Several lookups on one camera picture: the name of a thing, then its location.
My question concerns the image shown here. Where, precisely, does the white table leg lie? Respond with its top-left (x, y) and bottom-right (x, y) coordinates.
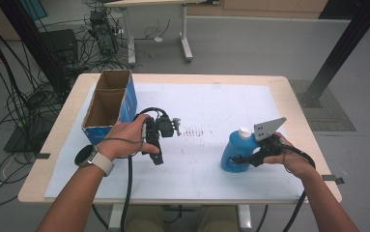
top-left (237, 203), bottom-right (253, 231)
top-left (108, 203), bottom-right (124, 231)

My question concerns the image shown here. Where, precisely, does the white desk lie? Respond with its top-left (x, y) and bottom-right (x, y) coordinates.
top-left (103, 0), bottom-right (220, 68)

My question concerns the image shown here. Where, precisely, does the blue cardboard box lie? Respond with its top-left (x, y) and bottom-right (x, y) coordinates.
top-left (81, 69), bottom-right (138, 146)

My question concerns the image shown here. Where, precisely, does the teal panel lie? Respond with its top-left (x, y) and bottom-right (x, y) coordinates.
top-left (17, 0), bottom-right (48, 20)

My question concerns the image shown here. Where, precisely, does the black metal stand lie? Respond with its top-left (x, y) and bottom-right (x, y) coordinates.
top-left (298, 0), bottom-right (370, 109)

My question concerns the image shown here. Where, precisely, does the black computer tower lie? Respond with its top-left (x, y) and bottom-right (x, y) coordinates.
top-left (89, 9), bottom-right (119, 56)

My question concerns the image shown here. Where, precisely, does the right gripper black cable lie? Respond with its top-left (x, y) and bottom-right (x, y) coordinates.
top-left (280, 144), bottom-right (317, 232)

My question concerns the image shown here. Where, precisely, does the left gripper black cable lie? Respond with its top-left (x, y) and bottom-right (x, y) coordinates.
top-left (120, 106), bottom-right (170, 232)

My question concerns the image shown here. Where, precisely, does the person's left leg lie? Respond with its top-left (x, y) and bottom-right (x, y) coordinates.
top-left (124, 204), bottom-right (174, 232)

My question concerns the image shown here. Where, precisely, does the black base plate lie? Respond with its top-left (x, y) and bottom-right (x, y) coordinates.
top-left (3, 125), bottom-right (58, 154)

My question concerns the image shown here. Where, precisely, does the person's right hand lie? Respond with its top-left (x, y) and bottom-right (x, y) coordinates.
top-left (263, 130), bottom-right (317, 180)

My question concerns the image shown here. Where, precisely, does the bundle of black floor cables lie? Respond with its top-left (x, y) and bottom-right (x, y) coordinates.
top-left (0, 0), bottom-right (128, 207)

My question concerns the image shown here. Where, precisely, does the white table mat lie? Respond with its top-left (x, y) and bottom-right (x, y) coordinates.
top-left (43, 82), bottom-right (305, 200)

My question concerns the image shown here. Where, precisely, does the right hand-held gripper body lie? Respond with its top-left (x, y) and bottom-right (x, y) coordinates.
top-left (248, 116), bottom-right (288, 168)

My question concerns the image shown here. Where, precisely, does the blue bottle with white cap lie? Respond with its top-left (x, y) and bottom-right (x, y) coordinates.
top-left (220, 126), bottom-right (263, 174)

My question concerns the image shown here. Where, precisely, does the black metal pole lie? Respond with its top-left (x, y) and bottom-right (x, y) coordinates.
top-left (0, 0), bottom-right (70, 95)

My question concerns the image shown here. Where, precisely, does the black box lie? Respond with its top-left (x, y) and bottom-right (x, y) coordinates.
top-left (41, 28), bottom-right (79, 66)

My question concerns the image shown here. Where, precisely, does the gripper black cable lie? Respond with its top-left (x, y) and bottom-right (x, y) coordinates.
top-left (120, 106), bottom-right (170, 232)
top-left (280, 144), bottom-right (317, 232)

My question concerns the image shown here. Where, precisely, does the wristwatch with beige strap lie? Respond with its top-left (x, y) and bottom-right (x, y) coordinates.
top-left (73, 144), bottom-right (115, 178)

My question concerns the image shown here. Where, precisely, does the person's right leg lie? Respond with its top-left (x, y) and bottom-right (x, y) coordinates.
top-left (193, 204), bottom-right (239, 232)

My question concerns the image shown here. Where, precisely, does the person's left hand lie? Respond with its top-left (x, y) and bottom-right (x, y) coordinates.
top-left (96, 113), bottom-right (161, 161)

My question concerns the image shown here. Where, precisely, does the thin grey wrist cord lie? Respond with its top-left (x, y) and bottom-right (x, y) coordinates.
top-left (281, 151), bottom-right (295, 173)
top-left (103, 122), bottom-right (145, 160)

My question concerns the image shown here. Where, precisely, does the person's leg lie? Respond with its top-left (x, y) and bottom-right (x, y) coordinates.
top-left (124, 204), bottom-right (174, 232)
top-left (193, 204), bottom-right (239, 232)

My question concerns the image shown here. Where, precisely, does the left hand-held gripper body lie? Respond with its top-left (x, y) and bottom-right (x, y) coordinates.
top-left (142, 114), bottom-right (183, 156)

